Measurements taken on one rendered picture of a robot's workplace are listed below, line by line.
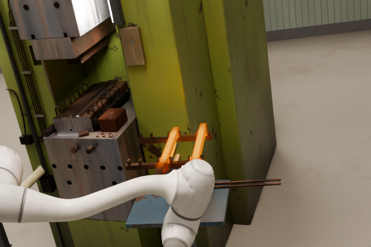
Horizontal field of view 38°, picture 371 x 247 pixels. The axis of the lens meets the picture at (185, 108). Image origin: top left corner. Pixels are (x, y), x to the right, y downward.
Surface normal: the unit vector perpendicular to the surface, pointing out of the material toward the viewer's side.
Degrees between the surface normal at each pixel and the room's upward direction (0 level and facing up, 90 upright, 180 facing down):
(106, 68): 90
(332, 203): 0
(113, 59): 90
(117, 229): 90
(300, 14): 90
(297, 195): 0
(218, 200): 0
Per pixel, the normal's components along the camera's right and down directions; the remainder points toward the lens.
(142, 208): -0.15, -0.90
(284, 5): -0.09, 0.42
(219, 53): -0.30, 0.43
